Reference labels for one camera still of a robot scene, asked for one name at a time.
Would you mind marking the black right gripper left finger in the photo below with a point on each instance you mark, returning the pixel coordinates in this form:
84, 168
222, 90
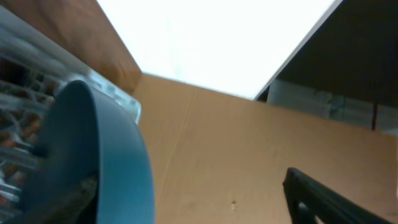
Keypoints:
77, 204

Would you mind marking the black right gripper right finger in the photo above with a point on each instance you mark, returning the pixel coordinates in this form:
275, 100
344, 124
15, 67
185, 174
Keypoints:
309, 201

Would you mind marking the dark blue plate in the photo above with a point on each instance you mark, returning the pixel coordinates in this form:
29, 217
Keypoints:
86, 133

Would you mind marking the grey dishwasher rack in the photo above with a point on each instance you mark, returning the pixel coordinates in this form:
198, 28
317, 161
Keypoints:
34, 69

